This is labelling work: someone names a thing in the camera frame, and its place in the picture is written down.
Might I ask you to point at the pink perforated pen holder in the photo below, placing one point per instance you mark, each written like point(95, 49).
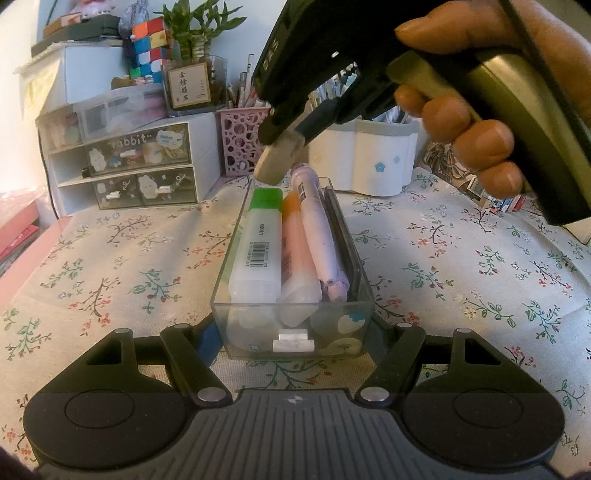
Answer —
point(240, 143)

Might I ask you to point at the white desktop drawer organizer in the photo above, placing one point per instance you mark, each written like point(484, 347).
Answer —
point(129, 166)

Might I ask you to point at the dark flat box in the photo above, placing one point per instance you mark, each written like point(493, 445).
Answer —
point(74, 34)

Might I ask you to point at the white eraser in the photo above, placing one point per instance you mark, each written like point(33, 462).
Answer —
point(277, 161)

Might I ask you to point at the white box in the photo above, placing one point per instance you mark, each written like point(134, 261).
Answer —
point(87, 74)

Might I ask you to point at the colourful puzzle cube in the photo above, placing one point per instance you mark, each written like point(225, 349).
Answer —
point(150, 50)

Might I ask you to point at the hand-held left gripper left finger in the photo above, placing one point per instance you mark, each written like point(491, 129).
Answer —
point(205, 344)

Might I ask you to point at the clear storage box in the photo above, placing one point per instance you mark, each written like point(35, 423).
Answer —
point(120, 113)

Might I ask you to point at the white flower-shaped pen holder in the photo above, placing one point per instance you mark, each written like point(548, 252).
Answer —
point(369, 157)

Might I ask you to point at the yellow sticky note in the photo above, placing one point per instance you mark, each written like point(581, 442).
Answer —
point(39, 87)

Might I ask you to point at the bamboo plant in glass vase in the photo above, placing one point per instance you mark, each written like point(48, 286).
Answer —
point(194, 78)

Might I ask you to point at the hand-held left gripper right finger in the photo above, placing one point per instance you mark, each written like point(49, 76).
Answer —
point(401, 350)

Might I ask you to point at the orange cap highlighter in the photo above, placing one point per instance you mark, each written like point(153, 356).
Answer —
point(298, 258)

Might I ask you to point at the purple pen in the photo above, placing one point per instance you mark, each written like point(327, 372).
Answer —
point(318, 230)

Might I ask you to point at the person's right hand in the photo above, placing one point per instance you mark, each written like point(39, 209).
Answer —
point(485, 147)

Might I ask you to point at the pink lion plush toy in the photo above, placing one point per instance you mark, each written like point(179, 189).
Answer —
point(90, 5)

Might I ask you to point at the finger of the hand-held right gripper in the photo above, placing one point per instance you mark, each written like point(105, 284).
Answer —
point(321, 117)
point(279, 122)

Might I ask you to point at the pink comic book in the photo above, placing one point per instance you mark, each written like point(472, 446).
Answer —
point(503, 201)

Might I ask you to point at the cluster of thin mixed pens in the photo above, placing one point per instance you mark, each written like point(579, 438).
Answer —
point(244, 87)

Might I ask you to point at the pink plastic bag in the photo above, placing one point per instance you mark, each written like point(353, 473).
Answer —
point(16, 230)

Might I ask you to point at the light green glue stick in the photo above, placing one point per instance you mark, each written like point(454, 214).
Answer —
point(258, 249)

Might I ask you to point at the floral tablecloth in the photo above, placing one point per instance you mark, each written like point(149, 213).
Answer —
point(115, 277)

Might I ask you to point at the clear plastic drawer tray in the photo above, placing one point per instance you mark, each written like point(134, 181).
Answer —
point(295, 332)

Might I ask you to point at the cluster of blue grey pens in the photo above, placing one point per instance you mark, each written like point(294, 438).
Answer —
point(397, 115)

